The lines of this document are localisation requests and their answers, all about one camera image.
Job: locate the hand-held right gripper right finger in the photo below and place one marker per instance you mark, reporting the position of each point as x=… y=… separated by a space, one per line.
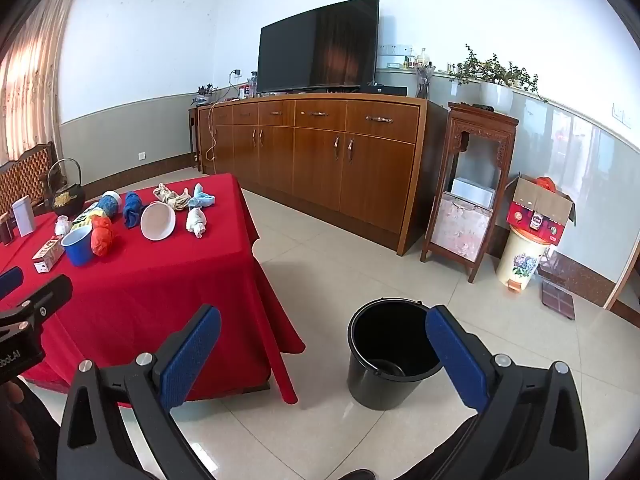
x=457 y=357

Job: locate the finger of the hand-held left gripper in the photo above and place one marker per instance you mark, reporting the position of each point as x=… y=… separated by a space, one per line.
x=50 y=295
x=11 y=281

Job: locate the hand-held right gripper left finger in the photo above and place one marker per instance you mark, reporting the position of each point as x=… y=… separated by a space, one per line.
x=192 y=355

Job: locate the red white small carton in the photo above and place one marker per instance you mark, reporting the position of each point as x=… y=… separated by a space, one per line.
x=47 y=256

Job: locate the blue cup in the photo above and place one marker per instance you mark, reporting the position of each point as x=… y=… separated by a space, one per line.
x=77 y=250

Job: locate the yellow cloth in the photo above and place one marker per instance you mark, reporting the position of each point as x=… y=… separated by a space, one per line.
x=84 y=221

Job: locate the black plastic bucket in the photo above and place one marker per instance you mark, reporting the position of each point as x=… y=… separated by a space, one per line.
x=380 y=330

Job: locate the blue snack can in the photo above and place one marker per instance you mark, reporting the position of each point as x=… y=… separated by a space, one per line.
x=107 y=205

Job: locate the blue cloth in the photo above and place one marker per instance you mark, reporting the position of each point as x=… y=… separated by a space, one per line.
x=132 y=207

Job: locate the white bowl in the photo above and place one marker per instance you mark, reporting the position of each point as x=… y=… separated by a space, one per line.
x=157 y=222

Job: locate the white cloth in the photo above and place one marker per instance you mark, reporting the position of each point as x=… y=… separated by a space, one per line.
x=196 y=220

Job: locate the light blue face mask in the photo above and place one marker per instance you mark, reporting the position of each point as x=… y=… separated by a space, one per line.
x=204 y=199

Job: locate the beige cloth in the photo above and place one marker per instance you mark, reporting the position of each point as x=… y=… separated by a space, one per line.
x=172 y=197

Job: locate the person's left forearm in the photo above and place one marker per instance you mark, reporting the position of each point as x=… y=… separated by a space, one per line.
x=30 y=440

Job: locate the dark brown box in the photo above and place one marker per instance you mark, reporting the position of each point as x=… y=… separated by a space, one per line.
x=6 y=234

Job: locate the white upright box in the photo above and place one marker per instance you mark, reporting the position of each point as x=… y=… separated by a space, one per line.
x=23 y=217

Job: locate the red tablecloth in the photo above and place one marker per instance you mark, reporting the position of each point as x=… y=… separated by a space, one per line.
x=165 y=280

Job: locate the black iron teapot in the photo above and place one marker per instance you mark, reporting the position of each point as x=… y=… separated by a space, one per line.
x=65 y=200

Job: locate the person's right leg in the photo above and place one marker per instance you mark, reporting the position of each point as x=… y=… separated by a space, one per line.
x=440 y=455

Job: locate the wooden lattice chair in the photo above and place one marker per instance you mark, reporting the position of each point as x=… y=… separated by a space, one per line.
x=25 y=175

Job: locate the brown bathroom scale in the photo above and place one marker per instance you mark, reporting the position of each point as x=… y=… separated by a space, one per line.
x=557 y=300

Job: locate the floral pedal bin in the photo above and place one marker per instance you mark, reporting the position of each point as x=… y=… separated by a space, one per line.
x=520 y=257

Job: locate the pink floral bag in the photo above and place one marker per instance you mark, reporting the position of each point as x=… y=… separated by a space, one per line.
x=460 y=227

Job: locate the person's black shoe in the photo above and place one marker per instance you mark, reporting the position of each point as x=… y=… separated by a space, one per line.
x=360 y=476

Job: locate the white flat box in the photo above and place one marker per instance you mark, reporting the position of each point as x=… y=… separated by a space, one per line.
x=475 y=191

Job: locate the open cardboard box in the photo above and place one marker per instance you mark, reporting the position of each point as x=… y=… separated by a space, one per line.
x=542 y=205

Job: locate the orange bag in box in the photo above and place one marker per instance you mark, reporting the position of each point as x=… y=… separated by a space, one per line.
x=545 y=183

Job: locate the beige patterned curtain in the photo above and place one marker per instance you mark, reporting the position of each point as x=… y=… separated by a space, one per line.
x=30 y=85

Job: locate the wooden sideboard cabinet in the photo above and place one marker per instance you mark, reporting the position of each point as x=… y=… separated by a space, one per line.
x=320 y=160

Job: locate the carved wooden stand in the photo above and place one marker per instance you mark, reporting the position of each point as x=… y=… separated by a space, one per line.
x=482 y=125

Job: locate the black remote control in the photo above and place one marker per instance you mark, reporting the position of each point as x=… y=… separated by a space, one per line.
x=483 y=107

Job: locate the small potted plant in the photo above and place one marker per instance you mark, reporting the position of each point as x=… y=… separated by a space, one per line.
x=205 y=94

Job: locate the red white small container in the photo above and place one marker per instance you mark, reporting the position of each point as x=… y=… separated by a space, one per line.
x=244 y=92

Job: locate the glass vase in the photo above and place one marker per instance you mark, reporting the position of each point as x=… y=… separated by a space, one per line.
x=424 y=85

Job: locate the clear plastic bottle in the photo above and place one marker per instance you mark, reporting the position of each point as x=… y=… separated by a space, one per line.
x=253 y=85

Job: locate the black set-top box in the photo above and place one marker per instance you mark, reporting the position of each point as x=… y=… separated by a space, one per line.
x=382 y=90

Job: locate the green leafy plant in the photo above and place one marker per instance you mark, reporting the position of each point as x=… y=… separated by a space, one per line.
x=492 y=67

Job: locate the row of small bottles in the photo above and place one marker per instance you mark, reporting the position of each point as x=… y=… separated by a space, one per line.
x=422 y=57

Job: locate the black flat television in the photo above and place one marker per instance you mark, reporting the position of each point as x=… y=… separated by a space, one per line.
x=315 y=45

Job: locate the white light switch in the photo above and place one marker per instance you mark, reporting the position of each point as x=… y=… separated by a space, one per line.
x=621 y=114

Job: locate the white wall socket panel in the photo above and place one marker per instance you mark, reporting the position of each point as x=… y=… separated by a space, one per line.
x=395 y=48

